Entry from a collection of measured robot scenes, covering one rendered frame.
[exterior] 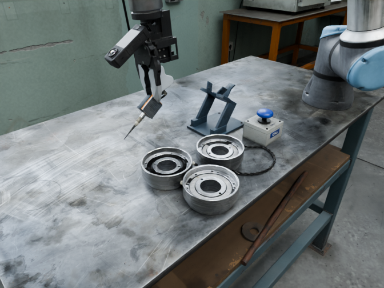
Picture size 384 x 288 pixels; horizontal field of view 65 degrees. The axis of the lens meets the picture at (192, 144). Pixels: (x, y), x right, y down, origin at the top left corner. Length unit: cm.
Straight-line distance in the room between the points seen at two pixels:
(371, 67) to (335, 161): 49
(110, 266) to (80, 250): 6
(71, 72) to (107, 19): 44
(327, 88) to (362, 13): 25
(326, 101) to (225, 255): 54
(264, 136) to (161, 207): 31
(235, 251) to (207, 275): 10
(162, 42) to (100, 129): 29
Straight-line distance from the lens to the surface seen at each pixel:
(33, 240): 58
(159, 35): 76
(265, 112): 75
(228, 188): 57
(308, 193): 105
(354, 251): 171
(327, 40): 97
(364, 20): 83
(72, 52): 219
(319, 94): 100
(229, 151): 67
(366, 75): 84
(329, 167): 119
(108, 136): 80
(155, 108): 79
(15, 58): 208
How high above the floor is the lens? 119
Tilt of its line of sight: 32 degrees down
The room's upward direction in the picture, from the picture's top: straight up
